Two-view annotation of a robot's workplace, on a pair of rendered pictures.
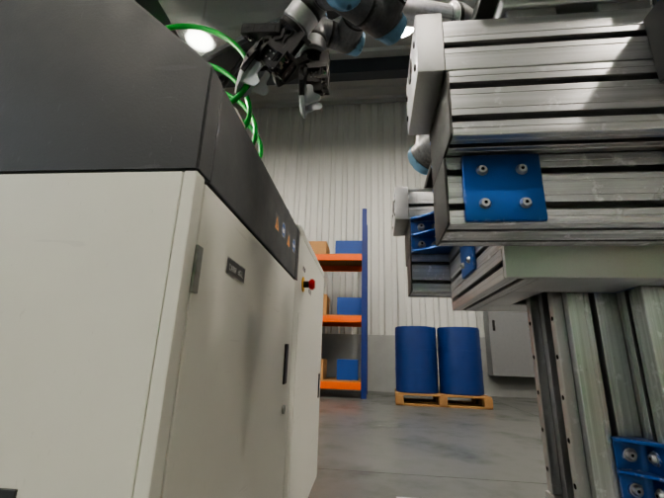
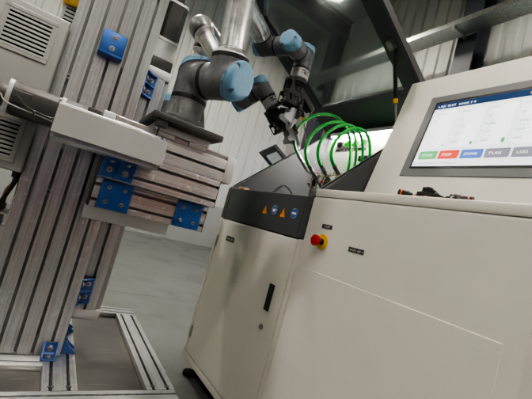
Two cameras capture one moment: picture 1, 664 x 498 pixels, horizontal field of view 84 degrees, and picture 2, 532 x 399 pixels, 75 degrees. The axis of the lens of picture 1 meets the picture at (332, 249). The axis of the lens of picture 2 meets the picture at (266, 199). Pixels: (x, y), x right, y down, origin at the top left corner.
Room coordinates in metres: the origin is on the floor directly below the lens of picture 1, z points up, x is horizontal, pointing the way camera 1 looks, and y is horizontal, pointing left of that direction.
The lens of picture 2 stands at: (2.00, -0.78, 0.79)
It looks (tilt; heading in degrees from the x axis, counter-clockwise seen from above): 5 degrees up; 143
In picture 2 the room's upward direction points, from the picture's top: 15 degrees clockwise
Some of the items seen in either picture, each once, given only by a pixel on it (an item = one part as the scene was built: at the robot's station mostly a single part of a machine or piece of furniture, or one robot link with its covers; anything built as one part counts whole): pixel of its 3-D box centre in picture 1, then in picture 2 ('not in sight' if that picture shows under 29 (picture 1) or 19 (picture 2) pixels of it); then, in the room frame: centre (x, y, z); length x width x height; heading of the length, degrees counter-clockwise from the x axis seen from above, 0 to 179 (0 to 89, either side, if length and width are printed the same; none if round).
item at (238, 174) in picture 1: (261, 214); (262, 210); (0.77, 0.16, 0.87); 0.62 x 0.04 x 0.16; 174
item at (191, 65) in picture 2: not in sight; (196, 80); (0.91, -0.36, 1.20); 0.13 x 0.12 x 0.14; 21
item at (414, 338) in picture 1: (437, 365); not in sight; (5.47, -1.55, 0.51); 1.20 x 0.85 x 1.02; 81
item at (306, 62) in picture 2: (315, 29); (303, 58); (0.88, 0.07, 1.52); 0.09 x 0.08 x 0.11; 111
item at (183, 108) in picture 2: not in sight; (184, 113); (0.90, -0.36, 1.09); 0.15 x 0.15 x 0.10
